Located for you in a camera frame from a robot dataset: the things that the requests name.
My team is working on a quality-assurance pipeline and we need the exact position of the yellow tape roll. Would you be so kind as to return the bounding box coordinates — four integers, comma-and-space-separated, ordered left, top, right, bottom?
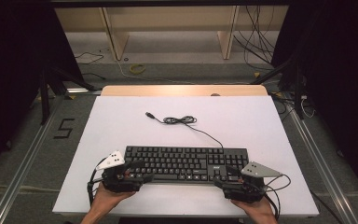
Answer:
129, 63, 146, 75

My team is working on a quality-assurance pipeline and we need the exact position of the person's right hand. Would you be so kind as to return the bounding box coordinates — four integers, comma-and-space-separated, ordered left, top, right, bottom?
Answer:
230, 196, 276, 223

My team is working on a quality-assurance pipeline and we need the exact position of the dark curtain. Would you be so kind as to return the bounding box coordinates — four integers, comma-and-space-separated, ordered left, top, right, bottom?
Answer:
0, 0, 86, 183
271, 0, 358, 204

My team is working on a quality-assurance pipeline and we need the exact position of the light wooden desk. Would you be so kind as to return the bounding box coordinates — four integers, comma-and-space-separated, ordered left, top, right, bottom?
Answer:
54, 5, 290, 62

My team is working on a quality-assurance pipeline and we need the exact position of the tangle of floor cables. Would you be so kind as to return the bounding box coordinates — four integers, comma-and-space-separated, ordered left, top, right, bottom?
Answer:
269, 91, 317, 119

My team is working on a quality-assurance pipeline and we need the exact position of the aluminium floor rail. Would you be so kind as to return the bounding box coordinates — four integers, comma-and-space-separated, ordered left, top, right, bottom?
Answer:
287, 101, 358, 224
0, 88, 103, 224

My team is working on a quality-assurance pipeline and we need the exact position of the person's left hand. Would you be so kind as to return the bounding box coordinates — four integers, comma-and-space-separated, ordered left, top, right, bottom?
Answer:
89, 182, 137, 218

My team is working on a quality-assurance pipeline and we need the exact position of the black metal stand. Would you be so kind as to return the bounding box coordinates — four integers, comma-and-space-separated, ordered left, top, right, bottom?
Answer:
250, 55, 306, 121
38, 62, 98, 126

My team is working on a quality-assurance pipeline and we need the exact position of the left hand-held gripper cable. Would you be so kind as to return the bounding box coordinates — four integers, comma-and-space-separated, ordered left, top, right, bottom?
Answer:
87, 157, 107, 207

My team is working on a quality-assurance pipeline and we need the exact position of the black keyboard cable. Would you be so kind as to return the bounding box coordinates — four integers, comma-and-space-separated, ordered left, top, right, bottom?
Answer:
145, 111, 225, 149

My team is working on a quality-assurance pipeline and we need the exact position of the white floor cable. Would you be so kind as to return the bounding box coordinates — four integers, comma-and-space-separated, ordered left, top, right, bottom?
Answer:
115, 59, 253, 86

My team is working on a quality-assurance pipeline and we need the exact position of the black keyboard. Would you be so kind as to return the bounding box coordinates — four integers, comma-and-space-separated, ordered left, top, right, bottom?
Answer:
124, 145, 250, 185

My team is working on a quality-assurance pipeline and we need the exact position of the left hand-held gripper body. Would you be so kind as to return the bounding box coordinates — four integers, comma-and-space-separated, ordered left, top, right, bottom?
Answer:
96, 150, 144, 193

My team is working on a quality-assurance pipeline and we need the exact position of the thin black floor cable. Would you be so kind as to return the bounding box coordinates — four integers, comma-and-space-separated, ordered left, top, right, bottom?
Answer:
74, 50, 105, 65

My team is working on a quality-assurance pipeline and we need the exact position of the bundle of black cables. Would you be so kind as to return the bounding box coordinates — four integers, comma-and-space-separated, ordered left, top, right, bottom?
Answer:
232, 5, 276, 71

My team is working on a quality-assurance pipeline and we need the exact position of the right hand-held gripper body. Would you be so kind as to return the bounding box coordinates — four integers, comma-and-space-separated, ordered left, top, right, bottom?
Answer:
223, 161, 283, 203

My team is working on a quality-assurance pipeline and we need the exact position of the white board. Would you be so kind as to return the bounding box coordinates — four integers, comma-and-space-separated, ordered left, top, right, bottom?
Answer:
51, 95, 320, 217

